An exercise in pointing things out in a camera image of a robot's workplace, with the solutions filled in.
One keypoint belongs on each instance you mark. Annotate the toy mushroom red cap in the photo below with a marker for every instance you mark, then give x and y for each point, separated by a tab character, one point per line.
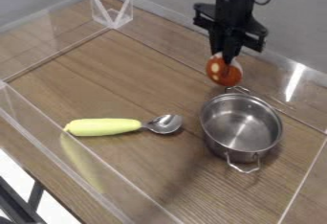
223	74

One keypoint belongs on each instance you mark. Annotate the clear acrylic corner bracket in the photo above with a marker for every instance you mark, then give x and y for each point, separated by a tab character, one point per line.
112	18

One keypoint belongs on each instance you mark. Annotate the spoon with yellow handle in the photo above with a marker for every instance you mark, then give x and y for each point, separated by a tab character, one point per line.
100	127

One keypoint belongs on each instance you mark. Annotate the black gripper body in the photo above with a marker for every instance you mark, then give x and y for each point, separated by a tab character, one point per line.
232	16

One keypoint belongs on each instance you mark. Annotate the dark metal table frame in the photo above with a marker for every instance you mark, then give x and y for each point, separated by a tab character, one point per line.
21	211

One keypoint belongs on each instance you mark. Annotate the clear acrylic enclosure wall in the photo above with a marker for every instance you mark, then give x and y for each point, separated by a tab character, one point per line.
68	69

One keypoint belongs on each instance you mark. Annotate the silver pot with handles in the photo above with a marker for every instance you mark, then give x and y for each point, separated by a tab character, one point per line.
242	128

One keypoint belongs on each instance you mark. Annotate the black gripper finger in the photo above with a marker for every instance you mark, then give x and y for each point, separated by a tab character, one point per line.
216	38
232	45

